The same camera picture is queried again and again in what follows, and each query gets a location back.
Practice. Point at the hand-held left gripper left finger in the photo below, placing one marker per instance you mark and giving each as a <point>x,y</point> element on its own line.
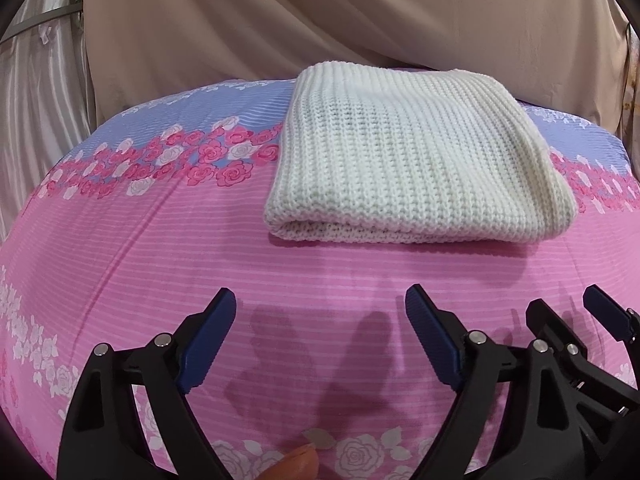
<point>210,350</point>

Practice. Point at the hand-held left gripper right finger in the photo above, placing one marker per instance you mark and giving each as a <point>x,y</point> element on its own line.
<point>431,335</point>

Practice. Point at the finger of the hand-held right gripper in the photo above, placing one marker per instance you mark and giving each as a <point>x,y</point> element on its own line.
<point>607,312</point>
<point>550,332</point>

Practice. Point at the white knit sweater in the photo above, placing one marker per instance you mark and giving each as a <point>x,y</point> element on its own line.
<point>400,160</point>

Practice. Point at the pink and blue floral bedsheet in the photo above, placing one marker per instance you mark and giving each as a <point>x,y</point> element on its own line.
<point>200,260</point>

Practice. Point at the silvery satin curtain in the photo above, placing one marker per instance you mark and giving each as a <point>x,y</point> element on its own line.
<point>40,110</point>

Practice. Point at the beige cloth drape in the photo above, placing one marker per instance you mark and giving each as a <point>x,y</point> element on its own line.
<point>250,20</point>

